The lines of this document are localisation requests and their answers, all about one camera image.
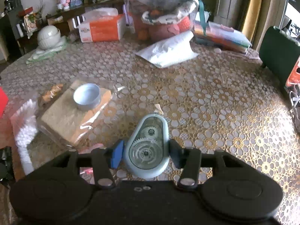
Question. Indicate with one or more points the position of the white paper bag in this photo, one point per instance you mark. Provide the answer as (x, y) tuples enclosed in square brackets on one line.
[(170, 51)]

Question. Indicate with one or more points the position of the brown paper packet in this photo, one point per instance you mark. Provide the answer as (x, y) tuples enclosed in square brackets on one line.
[(64, 123)]

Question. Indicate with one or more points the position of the orange white tissue box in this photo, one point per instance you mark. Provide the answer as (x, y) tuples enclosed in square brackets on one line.
[(102, 24)]

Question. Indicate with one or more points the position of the purple gourd vase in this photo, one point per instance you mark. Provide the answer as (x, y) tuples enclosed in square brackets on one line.
[(126, 15)]

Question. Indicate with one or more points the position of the green ceramic lidded bowl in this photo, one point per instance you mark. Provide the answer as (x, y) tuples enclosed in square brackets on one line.
[(48, 37)]

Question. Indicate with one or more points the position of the black snack packet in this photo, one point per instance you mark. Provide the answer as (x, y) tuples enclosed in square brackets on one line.
[(6, 167)]

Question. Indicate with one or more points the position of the red white cardboard box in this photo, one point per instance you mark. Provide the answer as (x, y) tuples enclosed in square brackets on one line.
[(3, 101)]

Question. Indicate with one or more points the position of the dark green chair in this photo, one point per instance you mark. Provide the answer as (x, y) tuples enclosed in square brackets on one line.
[(279, 52)]

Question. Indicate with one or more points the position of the green folded cloth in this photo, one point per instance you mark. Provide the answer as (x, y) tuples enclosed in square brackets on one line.
[(40, 54)]

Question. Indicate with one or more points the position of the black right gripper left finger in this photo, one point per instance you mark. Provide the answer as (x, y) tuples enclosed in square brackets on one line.
[(103, 160)]

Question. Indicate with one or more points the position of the cotton swab bag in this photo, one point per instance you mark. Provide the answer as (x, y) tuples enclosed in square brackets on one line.
[(25, 129)]

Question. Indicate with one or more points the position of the teal correction tape dispenser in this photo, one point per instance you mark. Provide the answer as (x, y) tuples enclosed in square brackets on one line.
[(146, 153)]

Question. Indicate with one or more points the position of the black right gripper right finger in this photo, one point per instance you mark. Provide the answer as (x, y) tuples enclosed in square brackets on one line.
[(187, 159)]

